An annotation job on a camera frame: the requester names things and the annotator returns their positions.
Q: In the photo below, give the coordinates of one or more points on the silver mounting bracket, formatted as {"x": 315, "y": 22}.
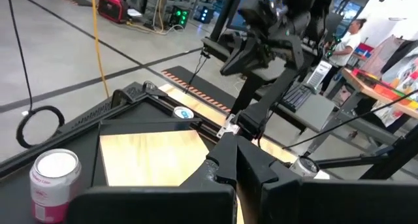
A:
{"x": 228, "y": 126}

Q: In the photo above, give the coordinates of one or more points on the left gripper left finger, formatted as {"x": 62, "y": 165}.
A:
{"x": 147, "y": 207}

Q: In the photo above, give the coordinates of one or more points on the device with blue lights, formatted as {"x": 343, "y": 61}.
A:
{"x": 204, "y": 14}

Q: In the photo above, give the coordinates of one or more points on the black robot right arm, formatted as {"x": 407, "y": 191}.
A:
{"x": 271, "y": 96}

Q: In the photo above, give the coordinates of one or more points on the grey desk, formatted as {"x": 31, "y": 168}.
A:
{"x": 318, "y": 111}

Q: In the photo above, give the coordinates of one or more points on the wooden shelf with black frame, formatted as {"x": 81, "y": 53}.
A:
{"x": 150, "y": 158}

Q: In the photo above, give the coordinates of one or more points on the wooden workbench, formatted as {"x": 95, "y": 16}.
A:
{"x": 365, "y": 90}

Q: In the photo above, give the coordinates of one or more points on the black metal stand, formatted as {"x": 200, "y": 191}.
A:
{"x": 223, "y": 18}

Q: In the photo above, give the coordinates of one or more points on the dark computer keyboard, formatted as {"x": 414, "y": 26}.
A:
{"x": 295, "y": 98}

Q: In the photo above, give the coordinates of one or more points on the black orange striped floor mat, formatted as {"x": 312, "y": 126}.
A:
{"x": 212, "y": 88}

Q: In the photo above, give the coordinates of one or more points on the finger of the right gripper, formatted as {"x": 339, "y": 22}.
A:
{"x": 238, "y": 59}
{"x": 263, "y": 52}

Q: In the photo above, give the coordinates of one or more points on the black table mat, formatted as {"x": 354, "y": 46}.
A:
{"x": 14, "y": 204}

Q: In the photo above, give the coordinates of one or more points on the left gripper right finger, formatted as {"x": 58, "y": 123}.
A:
{"x": 343, "y": 204}

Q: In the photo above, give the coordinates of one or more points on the white pink soda can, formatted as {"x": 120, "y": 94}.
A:
{"x": 54, "y": 191}

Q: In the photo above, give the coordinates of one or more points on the light grey computer tower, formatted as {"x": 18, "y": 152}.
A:
{"x": 318, "y": 74}

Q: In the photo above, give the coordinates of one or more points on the device with green lights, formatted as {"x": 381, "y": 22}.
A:
{"x": 179, "y": 17}

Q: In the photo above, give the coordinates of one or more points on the person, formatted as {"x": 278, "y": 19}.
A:
{"x": 346, "y": 46}

